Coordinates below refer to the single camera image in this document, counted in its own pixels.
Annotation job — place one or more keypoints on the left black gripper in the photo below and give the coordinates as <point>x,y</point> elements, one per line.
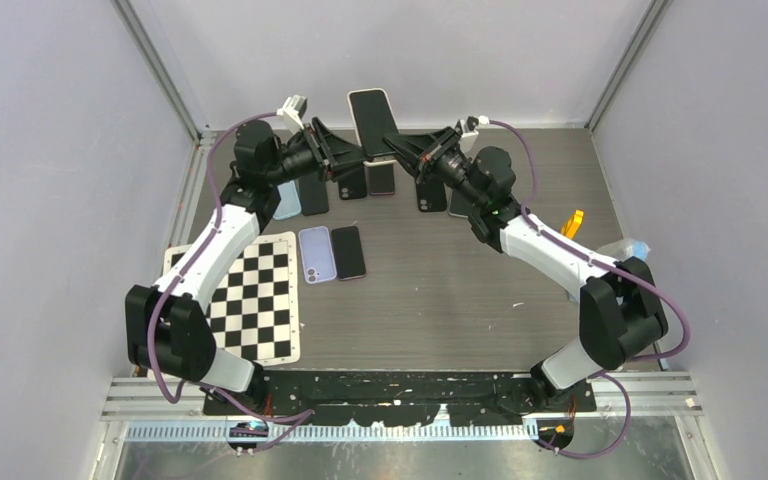
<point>328,151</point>

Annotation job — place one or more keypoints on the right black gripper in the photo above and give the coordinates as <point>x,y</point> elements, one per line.
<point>412,150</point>

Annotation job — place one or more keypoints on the black camera-hole case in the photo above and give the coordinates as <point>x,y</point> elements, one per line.
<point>353,186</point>

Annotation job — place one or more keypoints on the phone with pink case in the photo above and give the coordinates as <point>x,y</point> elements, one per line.
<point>373,119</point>

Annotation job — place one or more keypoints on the light blue case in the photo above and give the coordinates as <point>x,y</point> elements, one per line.
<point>290,204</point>

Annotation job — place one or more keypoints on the bare phone silver edge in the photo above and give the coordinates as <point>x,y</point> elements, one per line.
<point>459,205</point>

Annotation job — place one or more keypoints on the phone with lilac case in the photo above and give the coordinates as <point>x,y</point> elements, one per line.
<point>348,253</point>

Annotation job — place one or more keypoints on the lilac case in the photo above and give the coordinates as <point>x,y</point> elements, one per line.
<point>317,255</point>

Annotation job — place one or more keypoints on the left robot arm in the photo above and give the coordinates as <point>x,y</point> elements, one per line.
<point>166,326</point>

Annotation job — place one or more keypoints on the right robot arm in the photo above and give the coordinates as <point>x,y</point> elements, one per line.
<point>620,313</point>

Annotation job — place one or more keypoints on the yellow plastic tool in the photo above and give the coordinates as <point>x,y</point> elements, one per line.
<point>572,224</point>

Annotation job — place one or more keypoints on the checkerboard calibration mat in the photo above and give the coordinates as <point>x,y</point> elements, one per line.
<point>254,311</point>

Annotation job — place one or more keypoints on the blue plastic bag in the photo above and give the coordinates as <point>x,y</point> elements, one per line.
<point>615,252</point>

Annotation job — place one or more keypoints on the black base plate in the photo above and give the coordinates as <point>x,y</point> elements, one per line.
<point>399,398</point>

